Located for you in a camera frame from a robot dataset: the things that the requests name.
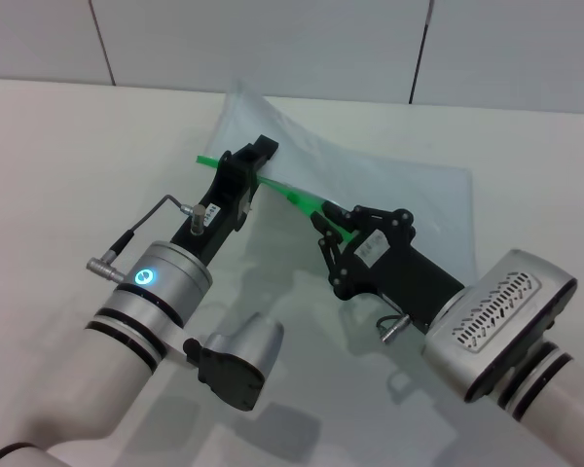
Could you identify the clear green-zip document bag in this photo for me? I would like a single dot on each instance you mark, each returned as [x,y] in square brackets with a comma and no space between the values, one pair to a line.
[360,160]

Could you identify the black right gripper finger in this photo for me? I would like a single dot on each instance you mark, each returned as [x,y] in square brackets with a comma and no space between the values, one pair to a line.
[330,253]
[365,218]

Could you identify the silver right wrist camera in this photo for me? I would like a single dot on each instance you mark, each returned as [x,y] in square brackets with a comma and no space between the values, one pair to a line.
[496,316]

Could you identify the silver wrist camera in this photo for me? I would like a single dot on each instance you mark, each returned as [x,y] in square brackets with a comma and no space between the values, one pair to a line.
[243,360]
[496,316]

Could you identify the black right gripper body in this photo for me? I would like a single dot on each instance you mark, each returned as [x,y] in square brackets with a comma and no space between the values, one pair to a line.
[404,272]

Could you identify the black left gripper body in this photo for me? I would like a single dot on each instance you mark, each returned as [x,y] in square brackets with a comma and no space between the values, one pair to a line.
[224,204]

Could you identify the green zipper slider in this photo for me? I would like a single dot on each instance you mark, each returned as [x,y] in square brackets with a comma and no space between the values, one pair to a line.
[292,197]

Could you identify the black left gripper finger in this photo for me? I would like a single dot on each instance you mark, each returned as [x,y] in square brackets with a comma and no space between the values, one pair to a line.
[265,146]

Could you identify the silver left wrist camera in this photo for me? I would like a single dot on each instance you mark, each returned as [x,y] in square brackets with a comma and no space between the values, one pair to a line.
[243,360]

